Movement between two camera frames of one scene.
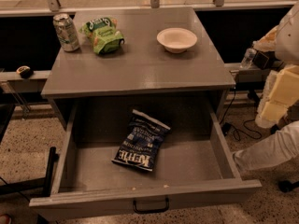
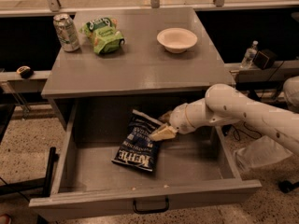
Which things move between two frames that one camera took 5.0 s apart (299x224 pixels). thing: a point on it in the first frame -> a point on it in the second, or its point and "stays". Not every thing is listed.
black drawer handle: x=149 y=211 stays
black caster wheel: x=286 y=186 stays
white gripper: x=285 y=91 -> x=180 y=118
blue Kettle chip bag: x=142 y=142 stays
